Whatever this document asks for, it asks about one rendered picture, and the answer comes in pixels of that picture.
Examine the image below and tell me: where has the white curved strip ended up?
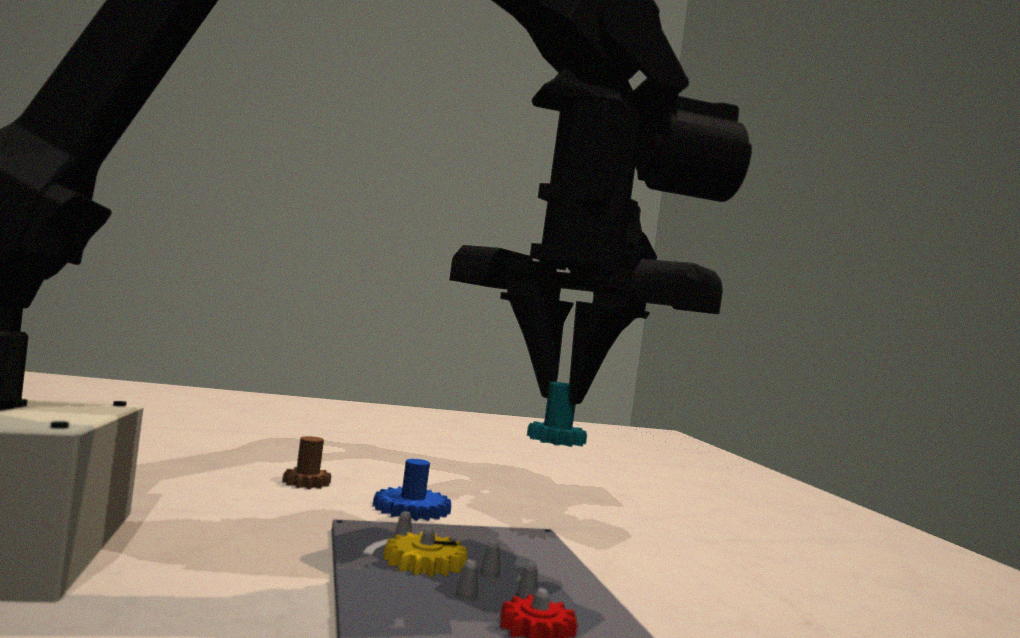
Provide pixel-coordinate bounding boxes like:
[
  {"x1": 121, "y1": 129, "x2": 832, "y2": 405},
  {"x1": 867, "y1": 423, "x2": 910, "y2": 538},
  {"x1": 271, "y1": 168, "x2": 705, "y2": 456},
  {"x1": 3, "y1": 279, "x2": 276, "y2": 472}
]
[{"x1": 363, "y1": 540, "x2": 388, "y2": 555}]

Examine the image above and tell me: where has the teal gear with tall hub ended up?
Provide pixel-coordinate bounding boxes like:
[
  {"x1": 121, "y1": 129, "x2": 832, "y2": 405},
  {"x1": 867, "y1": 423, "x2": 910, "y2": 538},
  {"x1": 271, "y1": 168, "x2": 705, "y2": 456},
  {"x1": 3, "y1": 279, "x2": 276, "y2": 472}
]
[{"x1": 526, "y1": 382, "x2": 587, "y2": 447}]

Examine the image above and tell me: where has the brown gear with tall cylinder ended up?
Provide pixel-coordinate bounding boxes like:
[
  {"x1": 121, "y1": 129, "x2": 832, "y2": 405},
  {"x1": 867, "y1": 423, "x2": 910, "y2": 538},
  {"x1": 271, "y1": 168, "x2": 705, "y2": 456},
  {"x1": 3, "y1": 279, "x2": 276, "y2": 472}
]
[{"x1": 282, "y1": 436, "x2": 332, "y2": 490}]

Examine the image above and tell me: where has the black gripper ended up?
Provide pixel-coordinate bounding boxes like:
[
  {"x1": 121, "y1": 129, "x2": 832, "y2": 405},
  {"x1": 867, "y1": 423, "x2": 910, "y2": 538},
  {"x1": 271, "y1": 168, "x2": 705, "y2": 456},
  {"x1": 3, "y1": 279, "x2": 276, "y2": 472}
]
[{"x1": 449, "y1": 168, "x2": 723, "y2": 404}]

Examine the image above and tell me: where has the red gear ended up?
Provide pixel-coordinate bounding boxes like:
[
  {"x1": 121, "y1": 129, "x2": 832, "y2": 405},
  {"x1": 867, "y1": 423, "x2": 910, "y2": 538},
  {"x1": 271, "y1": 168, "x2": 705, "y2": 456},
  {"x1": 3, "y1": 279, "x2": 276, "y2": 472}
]
[{"x1": 500, "y1": 595, "x2": 578, "y2": 638}]

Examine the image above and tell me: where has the blue gear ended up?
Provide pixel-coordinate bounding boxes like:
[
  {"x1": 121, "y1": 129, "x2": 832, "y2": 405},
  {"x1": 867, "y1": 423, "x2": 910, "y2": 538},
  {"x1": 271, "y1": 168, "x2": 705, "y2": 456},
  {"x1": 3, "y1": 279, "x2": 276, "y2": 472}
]
[{"x1": 372, "y1": 459, "x2": 452, "y2": 521}]

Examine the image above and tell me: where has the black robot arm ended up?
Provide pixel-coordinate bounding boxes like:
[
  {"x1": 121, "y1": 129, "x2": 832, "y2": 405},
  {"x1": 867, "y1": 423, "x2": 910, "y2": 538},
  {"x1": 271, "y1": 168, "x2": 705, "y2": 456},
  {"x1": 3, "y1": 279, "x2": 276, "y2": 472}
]
[{"x1": 0, "y1": 0, "x2": 752, "y2": 411}]

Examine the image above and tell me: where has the yellow gear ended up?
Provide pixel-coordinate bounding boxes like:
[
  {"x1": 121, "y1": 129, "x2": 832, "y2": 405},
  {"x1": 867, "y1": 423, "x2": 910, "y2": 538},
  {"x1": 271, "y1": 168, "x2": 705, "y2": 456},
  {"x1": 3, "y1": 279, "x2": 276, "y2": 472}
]
[{"x1": 383, "y1": 532, "x2": 467, "y2": 577}]

